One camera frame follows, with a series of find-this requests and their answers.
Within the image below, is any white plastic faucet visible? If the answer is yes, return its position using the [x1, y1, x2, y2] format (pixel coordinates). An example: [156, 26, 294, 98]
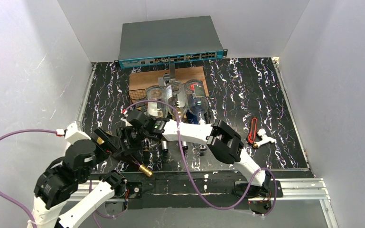
[253, 129, 276, 148]

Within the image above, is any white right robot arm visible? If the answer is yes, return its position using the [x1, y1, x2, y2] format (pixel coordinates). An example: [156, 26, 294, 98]
[116, 110, 271, 198]

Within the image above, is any grey metal bracket post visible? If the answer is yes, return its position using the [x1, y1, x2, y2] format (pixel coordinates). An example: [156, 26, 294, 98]
[158, 63, 176, 86]

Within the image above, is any wooden board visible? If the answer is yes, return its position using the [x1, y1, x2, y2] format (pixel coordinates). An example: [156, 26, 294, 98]
[129, 66, 209, 96]

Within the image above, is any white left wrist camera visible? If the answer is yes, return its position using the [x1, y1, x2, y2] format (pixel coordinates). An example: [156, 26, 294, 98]
[56, 121, 91, 145]

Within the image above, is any clear bottle with cork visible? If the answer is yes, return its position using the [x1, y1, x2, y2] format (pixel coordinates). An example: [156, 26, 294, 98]
[166, 81, 188, 121]

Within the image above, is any grey network switch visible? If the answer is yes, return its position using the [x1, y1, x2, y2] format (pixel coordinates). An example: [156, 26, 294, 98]
[115, 16, 228, 68]

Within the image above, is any red black utility knife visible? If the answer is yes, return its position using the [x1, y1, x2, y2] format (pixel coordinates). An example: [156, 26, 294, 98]
[247, 117, 258, 145]

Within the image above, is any amber wine bottle gold cap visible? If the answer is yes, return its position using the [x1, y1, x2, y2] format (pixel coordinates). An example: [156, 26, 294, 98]
[119, 152, 153, 178]

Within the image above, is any dark green wine bottle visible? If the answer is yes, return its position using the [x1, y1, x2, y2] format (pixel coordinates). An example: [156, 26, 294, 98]
[160, 140, 169, 154]

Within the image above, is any dark bottle with black cap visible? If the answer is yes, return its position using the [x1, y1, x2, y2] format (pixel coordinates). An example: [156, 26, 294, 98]
[142, 138, 150, 154]

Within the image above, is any clear bottle with dark label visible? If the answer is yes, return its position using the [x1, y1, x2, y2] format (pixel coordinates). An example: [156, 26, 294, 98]
[184, 79, 209, 125]

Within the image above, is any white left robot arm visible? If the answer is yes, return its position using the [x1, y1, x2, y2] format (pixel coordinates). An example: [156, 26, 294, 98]
[28, 128, 127, 228]

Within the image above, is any clear bottle with white cap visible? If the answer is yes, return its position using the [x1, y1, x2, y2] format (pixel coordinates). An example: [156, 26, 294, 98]
[146, 86, 168, 118]

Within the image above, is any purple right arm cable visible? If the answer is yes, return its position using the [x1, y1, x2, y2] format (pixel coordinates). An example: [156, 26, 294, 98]
[124, 100, 277, 211]

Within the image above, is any black wire wine rack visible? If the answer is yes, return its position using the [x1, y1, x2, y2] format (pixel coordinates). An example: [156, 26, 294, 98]
[129, 86, 211, 124]

